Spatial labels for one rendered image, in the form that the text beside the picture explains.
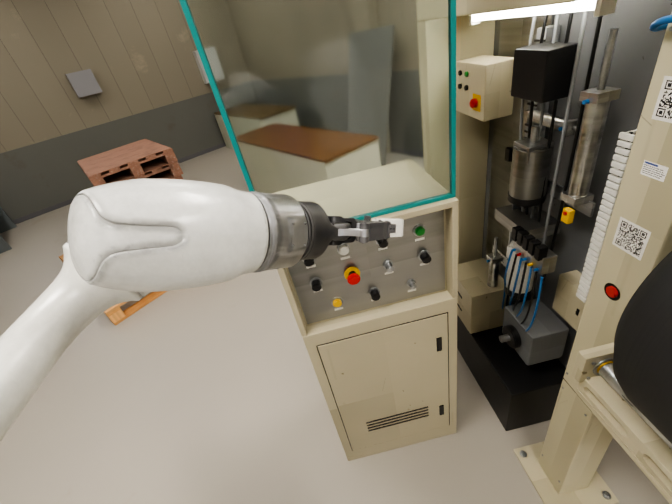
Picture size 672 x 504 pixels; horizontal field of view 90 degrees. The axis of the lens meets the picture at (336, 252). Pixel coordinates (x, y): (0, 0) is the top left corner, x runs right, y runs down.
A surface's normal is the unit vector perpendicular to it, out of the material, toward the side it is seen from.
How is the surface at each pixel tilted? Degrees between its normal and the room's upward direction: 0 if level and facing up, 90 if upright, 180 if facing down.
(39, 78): 90
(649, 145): 90
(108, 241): 69
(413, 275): 90
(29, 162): 90
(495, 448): 0
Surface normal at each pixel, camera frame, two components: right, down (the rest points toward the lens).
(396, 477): -0.19, -0.81
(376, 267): 0.15, 0.53
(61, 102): 0.62, 0.33
